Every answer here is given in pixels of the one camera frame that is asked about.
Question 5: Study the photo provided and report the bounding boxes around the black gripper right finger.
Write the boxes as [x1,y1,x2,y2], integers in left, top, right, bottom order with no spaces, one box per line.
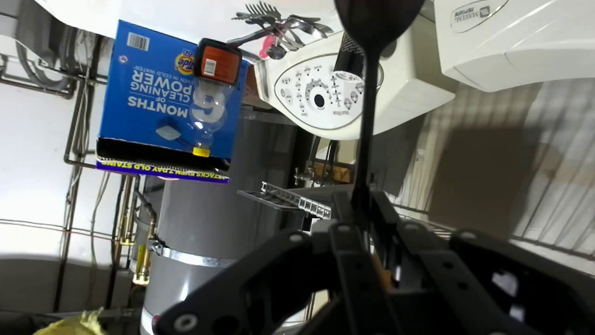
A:
[371,190,595,335]

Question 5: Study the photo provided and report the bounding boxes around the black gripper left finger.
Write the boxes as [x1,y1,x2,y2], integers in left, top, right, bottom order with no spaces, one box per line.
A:
[157,188,406,335]

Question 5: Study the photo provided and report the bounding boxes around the grey cylindrical tank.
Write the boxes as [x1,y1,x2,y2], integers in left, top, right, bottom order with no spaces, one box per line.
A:
[140,117,332,335]

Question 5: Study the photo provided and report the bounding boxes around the yellow crumpled item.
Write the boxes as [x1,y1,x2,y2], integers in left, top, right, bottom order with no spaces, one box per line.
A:
[34,305,109,335]

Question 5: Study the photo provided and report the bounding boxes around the white dryer machine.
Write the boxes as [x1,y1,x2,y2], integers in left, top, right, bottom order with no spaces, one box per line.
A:
[34,0,460,141]

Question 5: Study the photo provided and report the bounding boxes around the blue cleaning product box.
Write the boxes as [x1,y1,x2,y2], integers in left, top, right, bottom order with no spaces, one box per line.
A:
[96,19,252,186]

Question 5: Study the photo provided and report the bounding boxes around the small red item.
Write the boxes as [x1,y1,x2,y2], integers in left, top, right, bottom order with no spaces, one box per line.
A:
[259,33,280,61]

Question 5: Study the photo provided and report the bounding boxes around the white washing machine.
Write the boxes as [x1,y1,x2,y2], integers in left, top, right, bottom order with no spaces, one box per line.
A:
[432,0,595,95]

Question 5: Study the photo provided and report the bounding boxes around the white wire shelf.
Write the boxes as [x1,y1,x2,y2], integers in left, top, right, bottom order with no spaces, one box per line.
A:
[239,179,595,262]

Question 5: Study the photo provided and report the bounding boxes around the grey wall pipes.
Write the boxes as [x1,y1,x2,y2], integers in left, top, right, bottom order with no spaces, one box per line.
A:
[0,0,157,313]

